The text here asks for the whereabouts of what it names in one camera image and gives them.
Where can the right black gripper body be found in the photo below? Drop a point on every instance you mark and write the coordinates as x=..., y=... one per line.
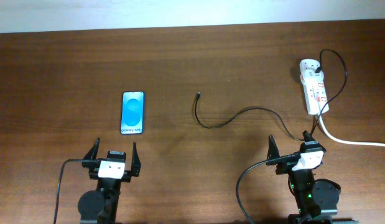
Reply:
x=285, y=168

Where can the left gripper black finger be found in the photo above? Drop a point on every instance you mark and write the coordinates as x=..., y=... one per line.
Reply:
x=89, y=160
x=135, y=163

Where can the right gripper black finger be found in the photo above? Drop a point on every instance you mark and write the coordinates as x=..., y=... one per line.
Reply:
x=273, y=152
x=307, y=136

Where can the blue screen Galaxy smartphone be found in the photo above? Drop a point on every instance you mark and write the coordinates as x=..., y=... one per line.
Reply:
x=132, y=113

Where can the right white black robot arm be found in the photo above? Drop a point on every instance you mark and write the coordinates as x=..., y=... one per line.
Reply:
x=316, y=199

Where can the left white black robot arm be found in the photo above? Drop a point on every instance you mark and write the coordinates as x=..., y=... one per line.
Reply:
x=100, y=205

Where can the white USB charger plug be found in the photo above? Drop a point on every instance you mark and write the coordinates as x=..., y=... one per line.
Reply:
x=310, y=69

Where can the white power strip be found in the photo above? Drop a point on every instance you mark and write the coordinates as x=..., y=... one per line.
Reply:
x=315, y=94

